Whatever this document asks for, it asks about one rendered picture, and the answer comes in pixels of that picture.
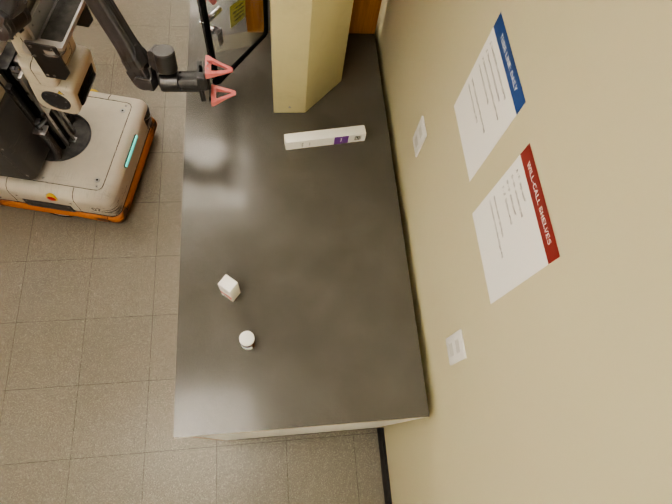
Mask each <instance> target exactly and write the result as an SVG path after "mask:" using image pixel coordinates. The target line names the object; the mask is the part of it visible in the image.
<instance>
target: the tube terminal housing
mask: <svg viewBox="0 0 672 504"><path fill-rule="evenodd" d="M269 1H270V9H271V23H270V32H271V41H272V54H271V58H272V82H273V105H274V113H305V112H306V111H308V110H309V109H310V108H311V107H312V106H313V105H314V104H316V103H317V102H318V101H319V100H320V99H321V98H322V97H324V96H325V95H326V94H327V93H328V92H329V91H330V90H331V89H333V88H334V87H335V86H336V85H337V84H338V83H339V82H341V79H342V73H343V66H344V60H345V53H346V47H347V41H348V34H349V28H350V21H351V15H352V8H353V2H354V0H269Z"/></svg>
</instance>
